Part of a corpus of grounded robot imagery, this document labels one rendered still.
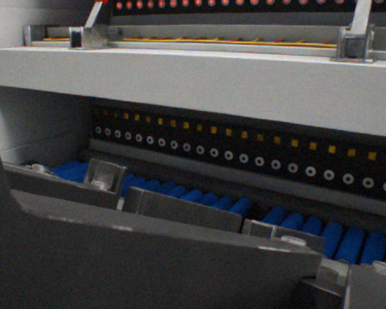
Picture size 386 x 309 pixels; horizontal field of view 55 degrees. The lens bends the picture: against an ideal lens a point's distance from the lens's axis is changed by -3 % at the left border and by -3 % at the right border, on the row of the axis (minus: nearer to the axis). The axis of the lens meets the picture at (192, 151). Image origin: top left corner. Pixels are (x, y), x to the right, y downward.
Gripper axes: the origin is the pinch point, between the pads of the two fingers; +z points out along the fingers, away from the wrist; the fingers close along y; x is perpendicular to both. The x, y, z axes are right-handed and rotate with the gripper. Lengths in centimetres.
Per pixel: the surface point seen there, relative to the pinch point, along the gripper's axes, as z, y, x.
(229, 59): 12.2, -8.9, 12.4
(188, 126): 28.7, -21.5, 10.4
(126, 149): 30.7, -32.1, 6.1
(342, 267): 21.5, 0.9, -0.6
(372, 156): 28.6, 0.7, 10.4
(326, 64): 12.1, -1.7, 12.5
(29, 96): 19.9, -42.9, 9.4
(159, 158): 30.9, -26.0, 5.8
